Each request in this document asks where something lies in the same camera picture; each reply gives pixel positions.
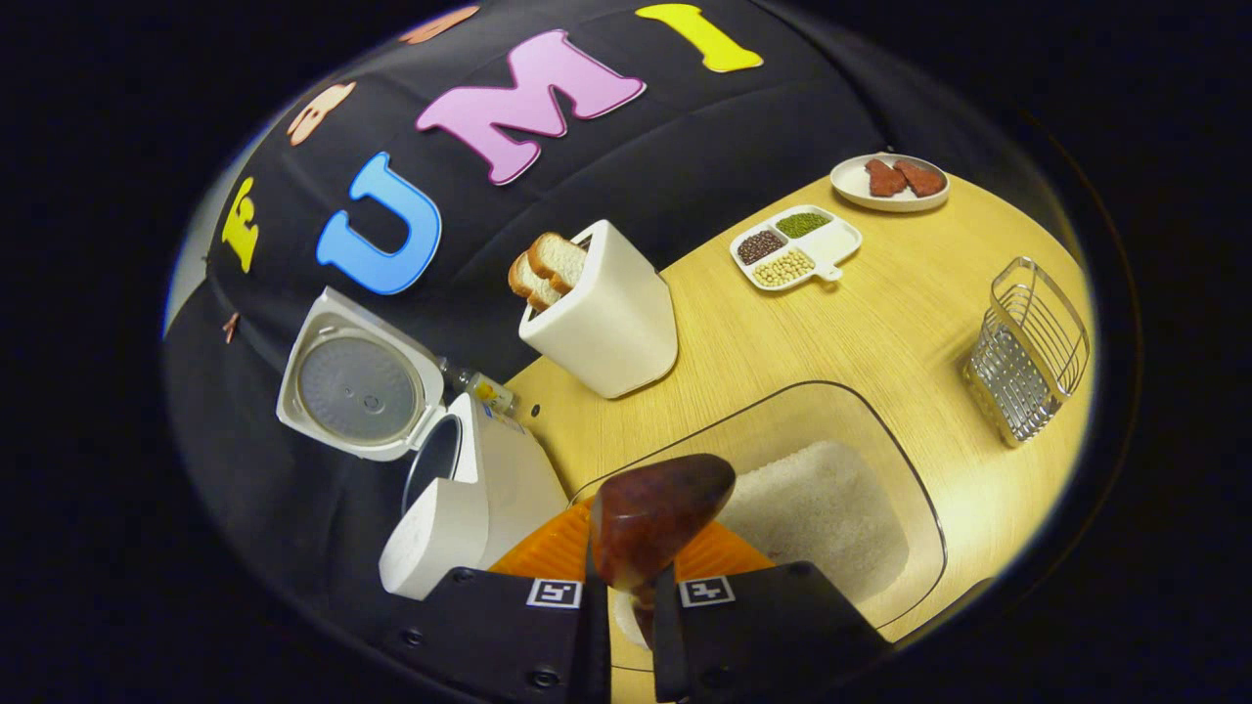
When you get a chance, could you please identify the brown wooden spoon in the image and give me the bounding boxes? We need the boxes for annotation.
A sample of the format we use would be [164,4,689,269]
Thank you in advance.
[590,453,737,651]

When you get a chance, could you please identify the white round plate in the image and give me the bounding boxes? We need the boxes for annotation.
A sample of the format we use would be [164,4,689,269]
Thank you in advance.
[829,153,952,214]

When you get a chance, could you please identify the white divided dish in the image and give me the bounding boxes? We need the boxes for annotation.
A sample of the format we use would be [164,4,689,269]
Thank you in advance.
[729,204,864,292]

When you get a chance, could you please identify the white rice cooker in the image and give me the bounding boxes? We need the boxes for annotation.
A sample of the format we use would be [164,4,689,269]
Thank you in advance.
[276,286,570,601]

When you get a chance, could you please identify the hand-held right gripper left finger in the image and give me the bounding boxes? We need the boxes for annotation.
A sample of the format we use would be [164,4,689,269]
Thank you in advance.
[377,501,612,704]

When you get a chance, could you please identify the bread slice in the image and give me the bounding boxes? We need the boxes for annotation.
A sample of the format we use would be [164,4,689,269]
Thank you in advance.
[508,249,563,312]
[528,232,590,294]

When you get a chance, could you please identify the small glass bottle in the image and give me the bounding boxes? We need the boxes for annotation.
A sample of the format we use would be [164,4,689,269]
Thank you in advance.
[440,358,517,416]

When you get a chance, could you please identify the black backdrop cloth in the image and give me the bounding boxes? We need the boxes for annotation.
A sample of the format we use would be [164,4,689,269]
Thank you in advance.
[161,0,1077,676]

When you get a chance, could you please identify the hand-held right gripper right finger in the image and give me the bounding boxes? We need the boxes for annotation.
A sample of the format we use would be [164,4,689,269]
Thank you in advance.
[650,518,896,704]

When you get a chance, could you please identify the red meat slice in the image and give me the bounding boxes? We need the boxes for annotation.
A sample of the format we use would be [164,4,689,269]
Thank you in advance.
[895,157,948,198]
[865,157,909,198]

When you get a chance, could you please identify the metal wire chopstick holder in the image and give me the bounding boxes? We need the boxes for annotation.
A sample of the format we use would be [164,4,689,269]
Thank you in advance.
[963,256,1092,448]

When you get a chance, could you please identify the dark brown beans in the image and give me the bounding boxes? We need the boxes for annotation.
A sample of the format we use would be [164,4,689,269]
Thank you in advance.
[737,230,787,266]

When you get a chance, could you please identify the white toaster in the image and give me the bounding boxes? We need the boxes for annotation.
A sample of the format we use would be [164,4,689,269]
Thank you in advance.
[517,219,680,400]

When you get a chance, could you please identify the yellow beans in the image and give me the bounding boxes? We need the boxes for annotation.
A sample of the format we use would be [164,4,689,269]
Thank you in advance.
[753,248,816,287]

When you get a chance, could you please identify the clear plastic container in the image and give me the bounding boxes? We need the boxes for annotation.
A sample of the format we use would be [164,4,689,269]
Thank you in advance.
[567,380,948,676]

